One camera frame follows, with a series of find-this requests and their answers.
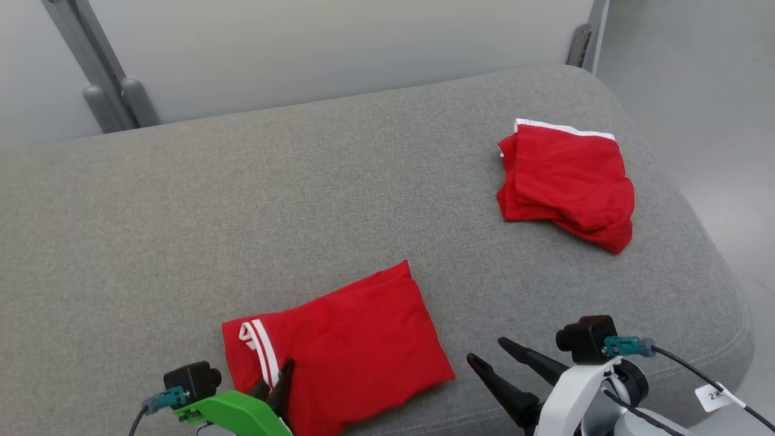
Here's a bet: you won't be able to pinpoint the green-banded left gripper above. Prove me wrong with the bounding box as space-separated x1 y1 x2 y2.
174 358 297 436

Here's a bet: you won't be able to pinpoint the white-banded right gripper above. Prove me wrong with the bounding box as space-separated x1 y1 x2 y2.
466 337 650 436

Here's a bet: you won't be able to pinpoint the red white-sleeved basketball jersey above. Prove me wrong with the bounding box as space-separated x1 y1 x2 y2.
221 260 457 436

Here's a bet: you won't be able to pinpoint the red white basketball shorts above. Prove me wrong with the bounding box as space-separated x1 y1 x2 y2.
496 118 636 255

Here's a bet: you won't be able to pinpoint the grey fabric sofa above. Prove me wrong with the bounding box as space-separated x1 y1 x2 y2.
0 64 755 436

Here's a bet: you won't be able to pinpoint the light grey partition edge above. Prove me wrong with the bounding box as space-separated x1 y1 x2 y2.
582 0 611 75

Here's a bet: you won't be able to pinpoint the teal left camera connector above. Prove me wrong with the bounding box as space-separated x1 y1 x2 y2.
142 386 190 416

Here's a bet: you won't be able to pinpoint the teal camera connector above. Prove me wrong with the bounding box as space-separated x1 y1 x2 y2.
142 386 190 416
603 335 657 358

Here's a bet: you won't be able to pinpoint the teal right camera connector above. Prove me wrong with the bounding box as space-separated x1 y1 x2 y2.
603 335 657 358

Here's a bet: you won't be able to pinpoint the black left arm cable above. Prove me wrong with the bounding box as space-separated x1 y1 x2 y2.
127 405 150 436

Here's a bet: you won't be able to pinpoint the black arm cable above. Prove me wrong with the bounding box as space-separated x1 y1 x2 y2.
651 344 775 434
127 405 150 436

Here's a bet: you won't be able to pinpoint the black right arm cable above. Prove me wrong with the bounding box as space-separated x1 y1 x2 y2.
651 344 775 434

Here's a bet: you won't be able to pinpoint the white paper cable tag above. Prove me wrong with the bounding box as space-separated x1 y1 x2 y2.
694 382 747 414

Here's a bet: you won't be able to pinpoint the metal hinge bracket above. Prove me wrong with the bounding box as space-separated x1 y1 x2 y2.
566 24 594 68

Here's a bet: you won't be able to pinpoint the grey metal partition post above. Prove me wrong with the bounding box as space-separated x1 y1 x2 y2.
41 0 162 134

